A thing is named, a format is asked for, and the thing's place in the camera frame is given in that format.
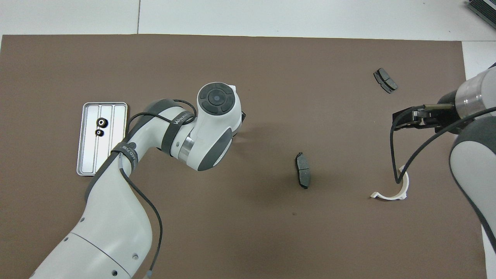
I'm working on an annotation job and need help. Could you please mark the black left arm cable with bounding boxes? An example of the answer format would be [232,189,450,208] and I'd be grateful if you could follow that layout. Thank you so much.
[116,99,198,279]

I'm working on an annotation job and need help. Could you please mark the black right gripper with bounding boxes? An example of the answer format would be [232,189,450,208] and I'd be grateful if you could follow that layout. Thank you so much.
[392,102,461,134]

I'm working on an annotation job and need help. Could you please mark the white curved plastic bracket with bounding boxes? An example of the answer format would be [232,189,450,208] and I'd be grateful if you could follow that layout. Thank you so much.
[370,165,410,200]

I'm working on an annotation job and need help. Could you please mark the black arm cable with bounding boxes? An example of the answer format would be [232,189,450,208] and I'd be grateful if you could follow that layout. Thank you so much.
[390,105,496,184]
[116,99,198,279]

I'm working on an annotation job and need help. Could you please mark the silver metal tray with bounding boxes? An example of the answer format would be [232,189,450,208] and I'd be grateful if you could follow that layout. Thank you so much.
[76,102,128,177]

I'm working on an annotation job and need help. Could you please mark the stacked dark brake pads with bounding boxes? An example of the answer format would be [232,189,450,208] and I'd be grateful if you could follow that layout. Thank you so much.
[373,68,398,94]

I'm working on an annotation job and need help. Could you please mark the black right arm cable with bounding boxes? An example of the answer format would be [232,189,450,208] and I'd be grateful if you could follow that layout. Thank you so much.
[390,105,496,184]

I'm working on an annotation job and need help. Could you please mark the grey ribbed device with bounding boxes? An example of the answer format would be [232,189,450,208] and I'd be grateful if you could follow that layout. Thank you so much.
[466,0,496,20]

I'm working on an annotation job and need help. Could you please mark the single dark brake pad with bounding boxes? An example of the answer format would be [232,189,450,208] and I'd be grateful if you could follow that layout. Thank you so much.
[295,152,312,190]

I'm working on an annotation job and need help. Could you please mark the brown table mat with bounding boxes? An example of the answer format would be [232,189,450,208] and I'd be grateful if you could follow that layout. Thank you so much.
[0,34,488,279]

